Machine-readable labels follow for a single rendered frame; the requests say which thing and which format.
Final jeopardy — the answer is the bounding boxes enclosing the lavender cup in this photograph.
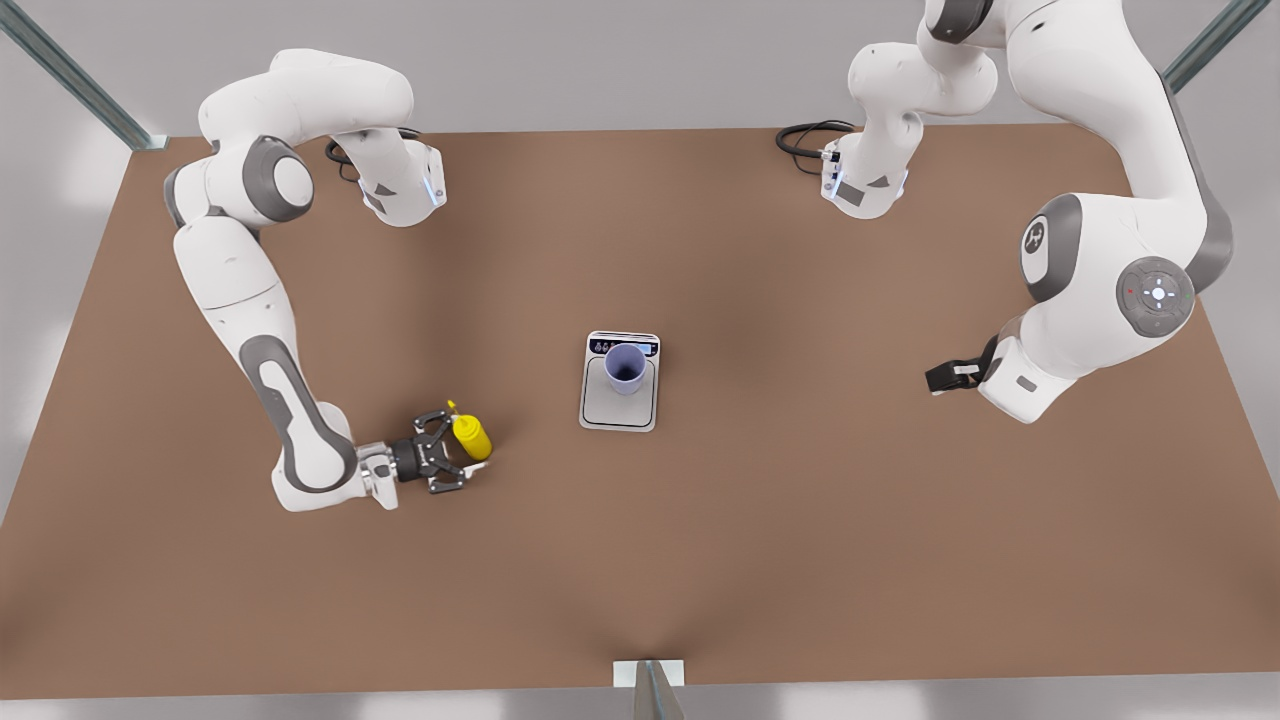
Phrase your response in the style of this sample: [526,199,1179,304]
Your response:
[604,344,648,397]

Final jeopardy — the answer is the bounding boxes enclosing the grey kitchen scale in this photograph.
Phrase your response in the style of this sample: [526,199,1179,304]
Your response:
[579,331,662,433]

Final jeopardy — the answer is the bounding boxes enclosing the black cable loop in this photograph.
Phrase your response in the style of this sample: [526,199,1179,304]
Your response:
[776,120,859,179]
[325,128,423,185]

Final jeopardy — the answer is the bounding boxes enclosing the silver frame post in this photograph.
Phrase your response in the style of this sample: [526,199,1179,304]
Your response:
[613,658,686,720]
[1160,0,1273,95]
[0,0,169,151]

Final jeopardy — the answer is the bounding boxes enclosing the yellow sauce bottle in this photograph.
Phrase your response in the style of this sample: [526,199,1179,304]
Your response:
[446,400,494,463]

